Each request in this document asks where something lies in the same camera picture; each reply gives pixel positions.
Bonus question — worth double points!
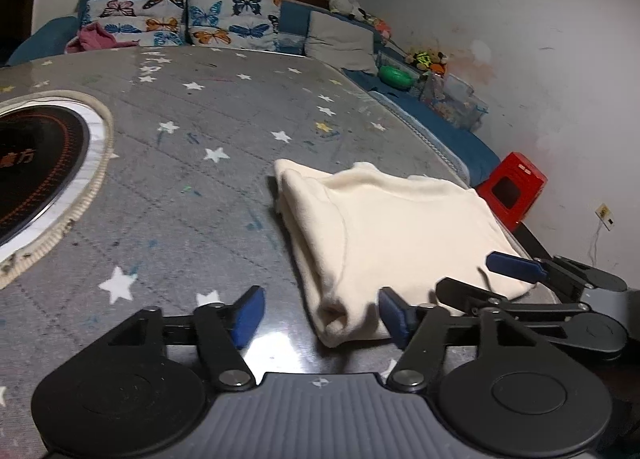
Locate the colourful plush toys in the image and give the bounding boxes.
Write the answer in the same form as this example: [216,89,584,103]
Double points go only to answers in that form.
[404,48,448,74]

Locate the green plastic bowl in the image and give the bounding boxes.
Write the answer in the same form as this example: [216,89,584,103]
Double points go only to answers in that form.
[377,65,416,90]

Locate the cream fleece sweater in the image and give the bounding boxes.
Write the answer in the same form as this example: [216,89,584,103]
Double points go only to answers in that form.
[274,161,535,349]

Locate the round black induction cooktop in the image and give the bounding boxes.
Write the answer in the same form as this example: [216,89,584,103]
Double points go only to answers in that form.
[0,99,103,260]

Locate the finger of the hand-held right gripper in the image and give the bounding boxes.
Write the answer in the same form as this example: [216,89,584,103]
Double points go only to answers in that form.
[436,277,593,327]
[486,251,628,302]

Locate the white wall socket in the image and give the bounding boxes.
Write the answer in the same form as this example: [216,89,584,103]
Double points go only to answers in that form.
[595,204,617,231]

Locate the grey star-print tablecloth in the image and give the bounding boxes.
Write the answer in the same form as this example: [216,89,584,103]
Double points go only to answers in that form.
[0,46,561,410]

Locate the black and white plush toy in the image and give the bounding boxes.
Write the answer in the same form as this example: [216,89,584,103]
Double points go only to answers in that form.
[327,0,368,22]

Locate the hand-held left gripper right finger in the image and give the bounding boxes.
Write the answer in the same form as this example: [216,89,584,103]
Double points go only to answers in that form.
[378,287,545,393]

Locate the pink cloth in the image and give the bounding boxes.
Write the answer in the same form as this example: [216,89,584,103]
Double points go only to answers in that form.
[65,22,141,54]

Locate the red plastic stool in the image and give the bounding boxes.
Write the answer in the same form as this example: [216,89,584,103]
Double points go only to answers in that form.
[475,152,547,232]

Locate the clear plastic storage box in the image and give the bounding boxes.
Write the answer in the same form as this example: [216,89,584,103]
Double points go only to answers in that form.
[419,73,490,132]

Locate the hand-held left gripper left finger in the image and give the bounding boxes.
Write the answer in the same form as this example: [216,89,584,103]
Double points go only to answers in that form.
[106,285,267,391]

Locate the grey pillow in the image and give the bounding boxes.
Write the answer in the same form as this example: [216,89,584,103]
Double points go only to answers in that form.
[304,10,381,76]

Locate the butterfly print pillow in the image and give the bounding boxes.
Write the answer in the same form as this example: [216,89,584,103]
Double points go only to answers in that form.
[80,0,188,47]
[186,0,285,52]

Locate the blue sofa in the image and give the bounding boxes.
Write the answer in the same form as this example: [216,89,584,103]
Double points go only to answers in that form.
[5,0,501,187]

